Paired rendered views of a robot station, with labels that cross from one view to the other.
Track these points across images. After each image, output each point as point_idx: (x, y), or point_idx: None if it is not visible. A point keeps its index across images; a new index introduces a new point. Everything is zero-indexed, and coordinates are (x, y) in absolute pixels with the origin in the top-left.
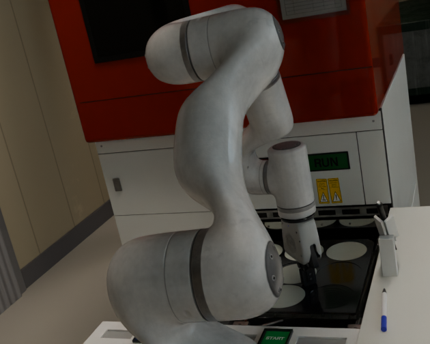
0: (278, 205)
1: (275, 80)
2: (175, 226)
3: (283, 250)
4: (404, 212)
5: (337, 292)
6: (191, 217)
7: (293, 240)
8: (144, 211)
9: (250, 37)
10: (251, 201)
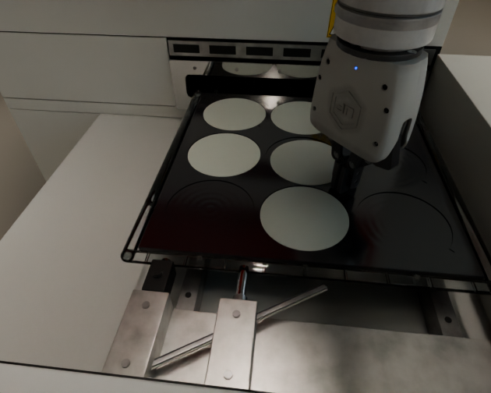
0: (358, 2)
1: None
2: (79, 58)
3: (266, 111)
4: (469, 63)
5: (409, 212)
6: (107, 44)
7: (362, 106)
8: (22, 27)
9: None
10: (212, 23)
